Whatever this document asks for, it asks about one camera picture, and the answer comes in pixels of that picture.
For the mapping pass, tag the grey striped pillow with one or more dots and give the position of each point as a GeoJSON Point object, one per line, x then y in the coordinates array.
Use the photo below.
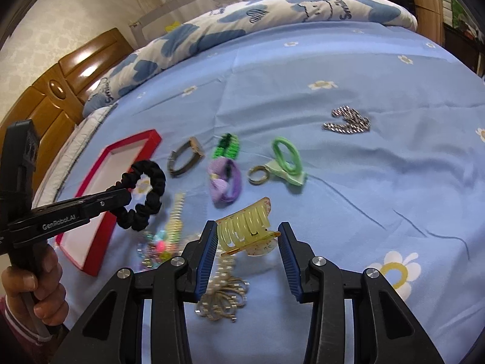
{"type": "Point", "coordinates": [70, 152]}

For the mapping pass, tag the person's left hand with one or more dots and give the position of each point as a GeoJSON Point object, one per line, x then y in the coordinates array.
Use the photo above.
{"type": "Point", "coordinates": [51, 307]}

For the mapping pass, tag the wooden wardrobe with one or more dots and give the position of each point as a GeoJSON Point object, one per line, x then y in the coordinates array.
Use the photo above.
{"type": "Point", "coordinates": [429, 14]}

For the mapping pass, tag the blue floral bed sheet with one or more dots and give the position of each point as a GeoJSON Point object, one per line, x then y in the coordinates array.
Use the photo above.
{"type": "Point", "coordinates": [390, 131]}

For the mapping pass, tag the wooden headboard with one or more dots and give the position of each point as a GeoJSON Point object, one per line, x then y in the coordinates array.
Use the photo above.
{"type": "Point", "coordinates": [55, 101]}

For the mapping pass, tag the yellow claw hair clip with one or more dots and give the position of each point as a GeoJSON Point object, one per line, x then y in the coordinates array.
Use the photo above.
{"type": "Point", "coordinates": [248, 230]}

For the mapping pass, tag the blue white heart quilt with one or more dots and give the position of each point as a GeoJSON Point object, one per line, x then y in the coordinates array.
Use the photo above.
{"type": "Point", "coordinates": [231, 22]}

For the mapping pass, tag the red jewelry tray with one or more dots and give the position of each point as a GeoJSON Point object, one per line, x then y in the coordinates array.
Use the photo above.
{"type": "Point", "coordinates": [124, 187]}

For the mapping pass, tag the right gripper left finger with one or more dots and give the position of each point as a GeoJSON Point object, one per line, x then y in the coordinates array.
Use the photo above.
{"type": "Point", "coordinates": [110, 329]}

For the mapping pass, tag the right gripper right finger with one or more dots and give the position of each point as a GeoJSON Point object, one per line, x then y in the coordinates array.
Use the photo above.
{"type": "Point", "coordinates": [384, 328]}

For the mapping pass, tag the person's left forearm sleeve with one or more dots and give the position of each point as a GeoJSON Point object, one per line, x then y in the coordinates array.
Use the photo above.
{"type": "Point", "coordinates": [20, 345]}

